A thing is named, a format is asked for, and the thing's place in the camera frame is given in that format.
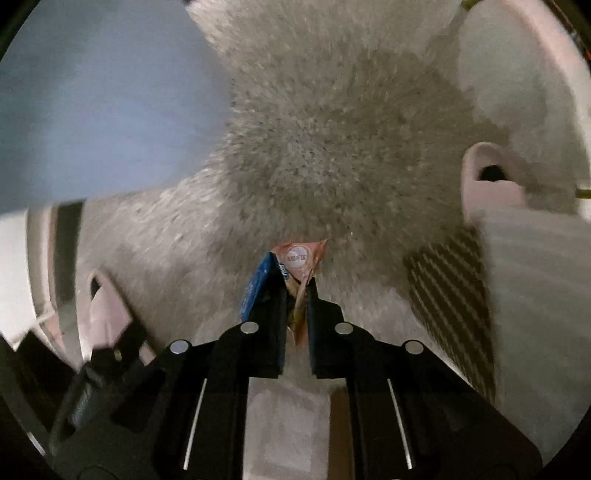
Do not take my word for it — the blue orange snack wrapper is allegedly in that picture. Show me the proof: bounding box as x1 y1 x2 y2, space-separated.
238 238 330 346

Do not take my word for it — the light blue trash bin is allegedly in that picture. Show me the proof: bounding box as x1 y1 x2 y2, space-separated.
1 1 230 213

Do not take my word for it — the pink slipper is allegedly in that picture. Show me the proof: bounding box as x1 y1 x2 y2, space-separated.
461 142 535 224
78 269 156 365

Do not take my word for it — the purple checkered tablecloth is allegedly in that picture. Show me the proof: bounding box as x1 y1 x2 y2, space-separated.
480 209 590 463

